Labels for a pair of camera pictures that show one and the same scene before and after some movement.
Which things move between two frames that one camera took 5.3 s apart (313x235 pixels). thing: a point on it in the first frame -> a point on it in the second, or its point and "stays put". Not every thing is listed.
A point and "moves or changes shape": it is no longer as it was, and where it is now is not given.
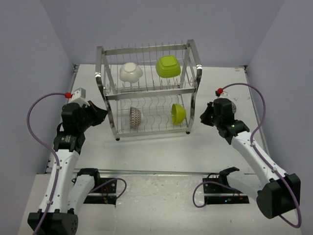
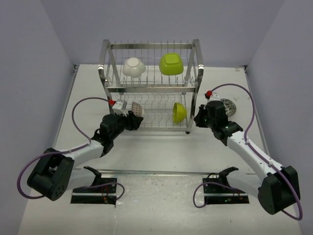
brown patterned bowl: x=135 y=117 moves or changes shape
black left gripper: x=99 y=111 -> x=133 y=122
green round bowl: x=178 y=113 stays put
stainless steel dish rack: x=148 y=89 stays put
